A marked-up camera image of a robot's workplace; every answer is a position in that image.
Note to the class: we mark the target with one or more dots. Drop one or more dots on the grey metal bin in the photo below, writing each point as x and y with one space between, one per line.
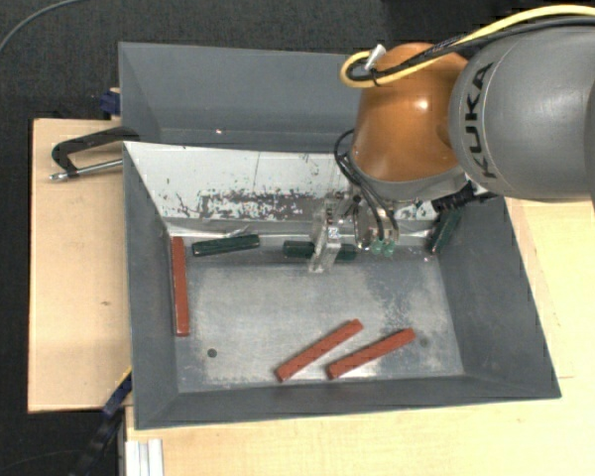
258 305

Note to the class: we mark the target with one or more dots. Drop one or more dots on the dark green flat block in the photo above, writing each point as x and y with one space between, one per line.
446 231
297 250
225 245

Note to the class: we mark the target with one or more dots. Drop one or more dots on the red-brown flat block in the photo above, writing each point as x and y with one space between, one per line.
180 290
320 350
372 353

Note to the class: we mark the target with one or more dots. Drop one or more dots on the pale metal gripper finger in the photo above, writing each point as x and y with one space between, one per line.
333 253
319 246

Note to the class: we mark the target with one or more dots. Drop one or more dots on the black cylinder on white bracket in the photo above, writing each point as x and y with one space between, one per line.
453 200

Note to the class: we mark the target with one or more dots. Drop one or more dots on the pale brown flat board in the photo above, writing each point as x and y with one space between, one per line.
79 275

